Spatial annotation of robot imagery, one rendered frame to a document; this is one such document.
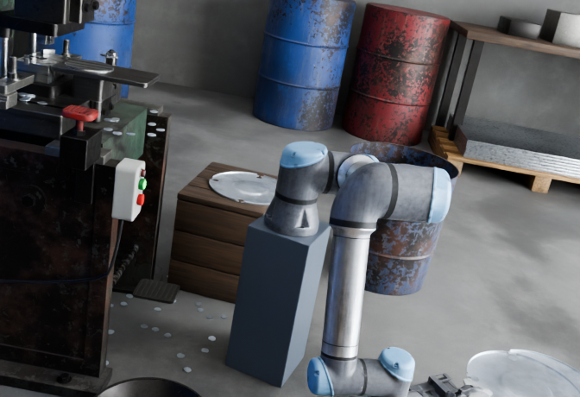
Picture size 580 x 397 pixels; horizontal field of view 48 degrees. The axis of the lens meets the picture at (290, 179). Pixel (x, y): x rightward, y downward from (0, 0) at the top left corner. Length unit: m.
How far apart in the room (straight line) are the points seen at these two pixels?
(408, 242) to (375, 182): 1.15
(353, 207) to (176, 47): 3.98
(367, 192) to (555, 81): 4.09
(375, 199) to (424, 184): 0.11
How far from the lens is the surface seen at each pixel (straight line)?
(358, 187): 1.30
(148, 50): 5.22
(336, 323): 1.35
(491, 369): 1.79
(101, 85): 1.76
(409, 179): 1.33
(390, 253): 2.44
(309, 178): 1.69
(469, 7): 5.07
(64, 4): 1.73
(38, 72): 1.78
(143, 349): 2.01
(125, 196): 1.57
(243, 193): 2.23
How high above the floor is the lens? 1.17
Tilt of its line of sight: 20 degrees down
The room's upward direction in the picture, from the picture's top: 10 degrees clockwise
